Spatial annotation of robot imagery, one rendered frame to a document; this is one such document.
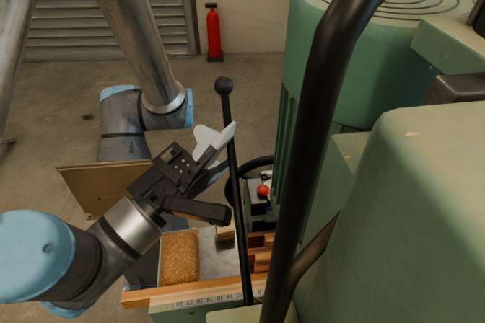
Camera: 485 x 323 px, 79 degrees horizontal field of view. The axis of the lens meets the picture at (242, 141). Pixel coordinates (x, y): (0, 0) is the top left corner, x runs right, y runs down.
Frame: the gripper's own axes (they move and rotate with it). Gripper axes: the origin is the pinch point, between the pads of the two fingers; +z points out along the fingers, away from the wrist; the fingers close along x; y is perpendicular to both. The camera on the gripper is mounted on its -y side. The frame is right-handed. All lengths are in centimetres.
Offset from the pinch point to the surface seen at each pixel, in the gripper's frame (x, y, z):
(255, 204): 18.7, -8.4, -1.9
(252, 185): 20.6, -4.6, 1.6
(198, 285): 19.5, -10.9, -23.0
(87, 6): 170, 267, 69
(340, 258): -33.8, -18.3, -13.7
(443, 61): -37.8, -15.9, -2.5
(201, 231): 28.9, -2.0, -14.3
